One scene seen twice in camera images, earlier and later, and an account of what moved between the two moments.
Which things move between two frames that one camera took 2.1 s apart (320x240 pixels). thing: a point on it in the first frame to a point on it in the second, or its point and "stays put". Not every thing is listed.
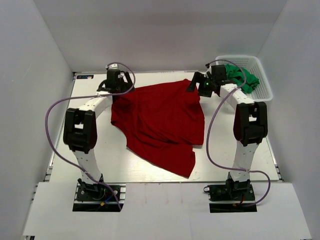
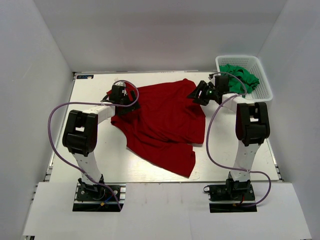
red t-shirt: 163,122 stays put
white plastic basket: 263,92 stays put
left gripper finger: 129,80 to 126,101
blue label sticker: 84,76 stays put
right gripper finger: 197,77 to 199,91
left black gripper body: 122,87 to 121,101
